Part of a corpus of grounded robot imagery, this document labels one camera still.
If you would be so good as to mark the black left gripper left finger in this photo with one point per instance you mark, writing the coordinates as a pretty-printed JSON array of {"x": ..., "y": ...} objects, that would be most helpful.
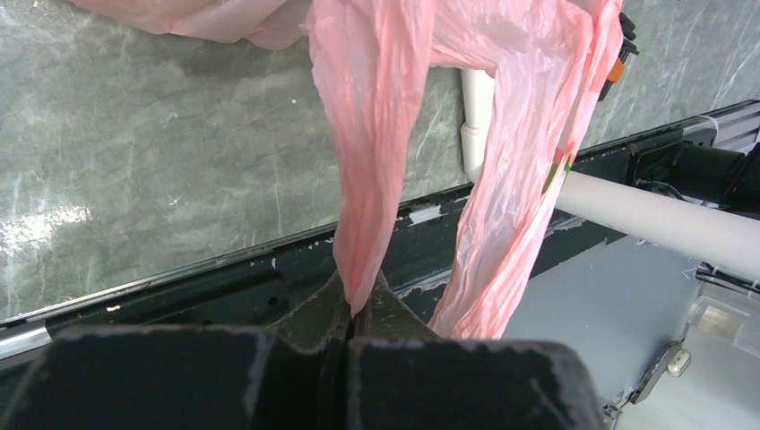
[{"x": 182, "y": 376}]

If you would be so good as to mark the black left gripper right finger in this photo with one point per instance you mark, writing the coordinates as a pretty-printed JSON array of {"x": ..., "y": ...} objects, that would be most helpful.
[{"x": 402, "y": 376}]

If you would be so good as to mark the pink plastic bag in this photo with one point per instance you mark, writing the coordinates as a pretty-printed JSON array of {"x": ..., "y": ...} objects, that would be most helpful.
[{"x": 370, "y": 61}]

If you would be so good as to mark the black orange hex key set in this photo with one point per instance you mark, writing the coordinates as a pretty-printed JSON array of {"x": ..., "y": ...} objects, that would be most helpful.
[{"x": 627, "y": 49}]

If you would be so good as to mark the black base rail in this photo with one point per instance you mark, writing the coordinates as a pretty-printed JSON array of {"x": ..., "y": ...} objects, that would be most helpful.
[{"x": 257, "y": 285}]

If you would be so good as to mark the white pvc pipe frame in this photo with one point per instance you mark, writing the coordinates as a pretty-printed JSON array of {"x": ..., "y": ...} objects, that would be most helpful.
[{"x": 691, "y": 186}]

